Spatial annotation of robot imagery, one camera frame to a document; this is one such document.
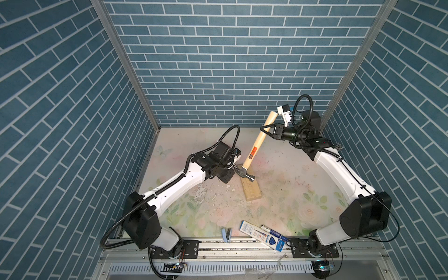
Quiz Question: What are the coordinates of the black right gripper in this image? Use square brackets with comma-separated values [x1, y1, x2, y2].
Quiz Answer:
[261, 125, 306, 146]

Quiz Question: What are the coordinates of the steel claw hammer wooden handle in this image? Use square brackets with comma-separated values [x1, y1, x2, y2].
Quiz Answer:
[233, 111, 278, 181]

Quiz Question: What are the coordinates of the wooden block with nails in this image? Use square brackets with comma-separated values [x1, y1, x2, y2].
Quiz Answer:
[241, 178, 262, 201]

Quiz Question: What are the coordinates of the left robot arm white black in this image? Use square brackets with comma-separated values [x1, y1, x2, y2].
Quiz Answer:
[99, 138, 241, 258]

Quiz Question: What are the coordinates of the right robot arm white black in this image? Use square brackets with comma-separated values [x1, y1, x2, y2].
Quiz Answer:
[260, 94, 395, 254]

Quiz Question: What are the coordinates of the blue clip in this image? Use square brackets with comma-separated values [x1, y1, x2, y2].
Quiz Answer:
[221, 227, 232, 243]

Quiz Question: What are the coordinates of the blue white toothpaste box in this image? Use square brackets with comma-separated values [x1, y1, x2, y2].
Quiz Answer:
[239, 220, 285, 252]

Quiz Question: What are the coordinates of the blue white tube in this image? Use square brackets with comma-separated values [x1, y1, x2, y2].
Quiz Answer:
[261, 225, 288, 243]

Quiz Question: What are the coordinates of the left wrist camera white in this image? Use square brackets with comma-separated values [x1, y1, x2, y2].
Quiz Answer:
[232, 148, 242, 165]

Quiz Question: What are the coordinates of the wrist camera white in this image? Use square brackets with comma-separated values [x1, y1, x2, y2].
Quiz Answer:
[232, 148, 242, 165]
[277, 104, 292, 127]

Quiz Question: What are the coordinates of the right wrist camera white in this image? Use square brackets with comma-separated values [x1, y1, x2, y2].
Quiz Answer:
[277, 104, 292, 127]

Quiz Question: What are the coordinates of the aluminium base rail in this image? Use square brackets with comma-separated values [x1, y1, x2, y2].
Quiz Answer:
[92, 238, 399, 280]

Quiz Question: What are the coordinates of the aluminium left corner post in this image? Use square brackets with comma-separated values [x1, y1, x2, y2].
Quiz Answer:
[91, 0, 160, 134]

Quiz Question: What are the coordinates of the aluminium corner post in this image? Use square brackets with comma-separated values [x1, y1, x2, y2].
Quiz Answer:
[320, 0, 398, 131]
[91, 0, 160, 134]

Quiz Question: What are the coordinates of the aluminium right corner post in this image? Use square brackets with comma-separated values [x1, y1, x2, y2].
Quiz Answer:
[320, 0, 398, 131]

